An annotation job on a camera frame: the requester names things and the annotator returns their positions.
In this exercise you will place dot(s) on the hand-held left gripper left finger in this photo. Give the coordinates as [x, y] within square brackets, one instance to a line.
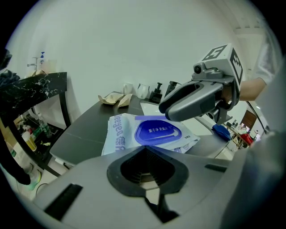
[93, 192]

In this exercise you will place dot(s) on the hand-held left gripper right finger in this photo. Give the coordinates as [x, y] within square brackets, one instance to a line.
[196, 183]

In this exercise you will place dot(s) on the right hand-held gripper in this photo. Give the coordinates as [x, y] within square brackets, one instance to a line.
[225, 62]

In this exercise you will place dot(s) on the blue wet wipe lid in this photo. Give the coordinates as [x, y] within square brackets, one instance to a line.
[156, 133]

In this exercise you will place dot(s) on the pale wet wipe pack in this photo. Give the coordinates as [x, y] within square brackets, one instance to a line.
[120, 134]

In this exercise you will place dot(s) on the person's right forearm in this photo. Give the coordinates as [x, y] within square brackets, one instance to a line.
[252, 89]

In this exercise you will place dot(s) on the person's right hand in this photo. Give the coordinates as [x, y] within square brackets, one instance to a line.
[227, 95]

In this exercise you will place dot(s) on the black soap dispenser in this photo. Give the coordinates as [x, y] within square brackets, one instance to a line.
[156, 95]

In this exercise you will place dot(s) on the white cup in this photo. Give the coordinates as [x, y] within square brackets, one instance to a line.
[127, 89]
[143, 91]

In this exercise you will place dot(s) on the blue cloth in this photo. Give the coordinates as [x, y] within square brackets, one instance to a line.
[222, 132]

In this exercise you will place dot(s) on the brown paper packet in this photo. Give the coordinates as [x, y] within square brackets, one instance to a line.
[110, 98]
[125, 101]

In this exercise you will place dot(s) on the dark-topped wooden vanity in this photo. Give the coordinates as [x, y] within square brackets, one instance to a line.
[89, 134]

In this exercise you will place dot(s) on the brown wooden door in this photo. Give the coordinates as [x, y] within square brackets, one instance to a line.
[248, 120]

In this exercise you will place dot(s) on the green-label water bottle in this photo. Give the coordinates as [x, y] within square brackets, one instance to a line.
[45, 127]

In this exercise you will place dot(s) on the yellow liquid bottle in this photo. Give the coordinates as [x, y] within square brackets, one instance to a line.
[30, 142]

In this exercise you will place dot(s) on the white plastic bottle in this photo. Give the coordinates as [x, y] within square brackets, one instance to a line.
[16, 154]

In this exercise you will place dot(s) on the person's shirt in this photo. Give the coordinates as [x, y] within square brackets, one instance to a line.
[267, 64]

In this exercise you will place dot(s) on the black marble table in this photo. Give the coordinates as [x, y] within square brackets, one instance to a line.
[31, 87]

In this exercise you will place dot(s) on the crumpled brown paper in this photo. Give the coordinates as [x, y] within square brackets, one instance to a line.
[35, 73]

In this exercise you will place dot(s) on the clear plastic container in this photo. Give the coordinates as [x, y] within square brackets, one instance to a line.
[50, 66]

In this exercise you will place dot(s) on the white pump bottle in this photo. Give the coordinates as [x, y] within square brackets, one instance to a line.
[41, 62]

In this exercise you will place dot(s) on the chrome faucet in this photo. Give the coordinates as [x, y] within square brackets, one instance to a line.
[33, 63]

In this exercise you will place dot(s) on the dark cloth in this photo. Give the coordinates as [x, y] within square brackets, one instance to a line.
[9, 78]

